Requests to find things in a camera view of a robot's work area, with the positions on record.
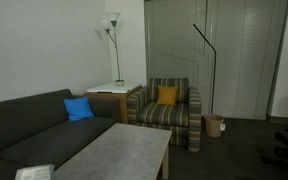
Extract thin black arc lamp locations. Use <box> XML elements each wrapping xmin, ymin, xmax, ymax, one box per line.
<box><xmin>192</xmin><ymin>23</ymin><xmax>218</xmax><ymax>116</ymax></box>

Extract white paper on table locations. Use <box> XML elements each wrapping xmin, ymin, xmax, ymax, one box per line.
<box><xmin>14</xmin><ymin>163</ymin><xmax>56</xmax><ymax>180</ymax></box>

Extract dark grey fabric sofa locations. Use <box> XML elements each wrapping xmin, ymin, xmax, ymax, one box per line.
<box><xmin>0</xmin><ymin>88</ymin><xmax>122</xmax><ymax>180</ymax></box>

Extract blue throw pillow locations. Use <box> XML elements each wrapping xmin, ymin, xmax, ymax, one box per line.
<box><xmin>62</xmin><ymin>96</ymin><xmax>95</xmax><ymax>123</ymax></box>

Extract wooden side table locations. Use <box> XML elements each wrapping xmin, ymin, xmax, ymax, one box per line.
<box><xmin>84</xmin><ymin>84</ymin><xmax>143</xmax><ymax>125</ymax></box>

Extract woven waste basket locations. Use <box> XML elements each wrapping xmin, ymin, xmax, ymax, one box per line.
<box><xmin>204</xmin><ymin>113</ymin><xmax>225</xmax><ymax>139</ymax></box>

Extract striped armchair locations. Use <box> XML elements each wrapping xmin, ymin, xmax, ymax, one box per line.
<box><xmin>126</xmin><ymin>77</ymin><xmax>203</xmax><ymax>153</ymax></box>

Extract grey vertical blinds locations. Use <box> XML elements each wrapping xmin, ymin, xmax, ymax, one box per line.
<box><xmin>143</xmin><ymin>0</ymin><xmax>288</xmax><ymax>121</ymax></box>

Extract white two-shade floor lamp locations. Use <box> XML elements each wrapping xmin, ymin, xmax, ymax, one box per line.
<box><xmin>100</xmin><ymin>11</ymin><xmax>122</xmax><ymax>83</ymax></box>

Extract yellow cushion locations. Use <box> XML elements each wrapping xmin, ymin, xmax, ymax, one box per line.
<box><xmin>156</xmin><ymin>85</ymin><xmax>179</xmax><ymax>107</ymax></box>

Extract white flat board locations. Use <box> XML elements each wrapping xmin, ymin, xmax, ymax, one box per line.
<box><xmin>86</xmin><ymin>82</ymin><xmax>142</xmax><ymax>95</ymax></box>

